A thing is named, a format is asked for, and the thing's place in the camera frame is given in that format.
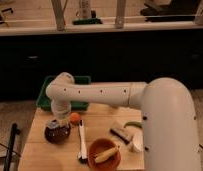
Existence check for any grey towel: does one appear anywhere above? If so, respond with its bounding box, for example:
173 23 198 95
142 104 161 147
46 120 59 129

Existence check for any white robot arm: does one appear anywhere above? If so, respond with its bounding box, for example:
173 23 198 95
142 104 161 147
46 72 202 171

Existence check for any purple bowl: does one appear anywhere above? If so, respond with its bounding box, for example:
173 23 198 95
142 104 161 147
44 124 71 144

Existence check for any orange bowl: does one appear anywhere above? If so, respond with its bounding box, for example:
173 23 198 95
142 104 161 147
88 138 121 171

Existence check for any orange ball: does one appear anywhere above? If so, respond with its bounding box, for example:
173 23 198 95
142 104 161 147
69 112 81 125

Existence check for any green plastic tray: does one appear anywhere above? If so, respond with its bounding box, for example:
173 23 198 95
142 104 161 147
36 76 91 111

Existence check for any black stand pole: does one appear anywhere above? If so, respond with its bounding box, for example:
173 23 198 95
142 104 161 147
3 123 20 171

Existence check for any dark wooden brush block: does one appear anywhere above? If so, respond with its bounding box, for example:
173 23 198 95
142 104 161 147
110 127 132 144

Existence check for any yellow corn cob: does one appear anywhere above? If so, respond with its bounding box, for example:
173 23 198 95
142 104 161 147
94 147 119 164

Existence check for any green cucumber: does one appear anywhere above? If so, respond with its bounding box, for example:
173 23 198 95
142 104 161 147
124 121 142 129

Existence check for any white plastic cup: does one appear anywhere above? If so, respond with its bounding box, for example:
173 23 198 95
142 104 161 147
131 132 143 152

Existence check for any white bottle on green base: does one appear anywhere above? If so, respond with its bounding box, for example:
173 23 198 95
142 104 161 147
73 0 102 25

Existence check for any wooden post left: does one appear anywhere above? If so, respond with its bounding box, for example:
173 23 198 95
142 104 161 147
51 0 65 31

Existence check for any wooden post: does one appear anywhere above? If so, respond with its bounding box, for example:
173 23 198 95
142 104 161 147
115 0 126 29
51 0 65 31

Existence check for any wooden post right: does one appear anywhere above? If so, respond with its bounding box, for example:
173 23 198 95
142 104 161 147
115 0 126 29

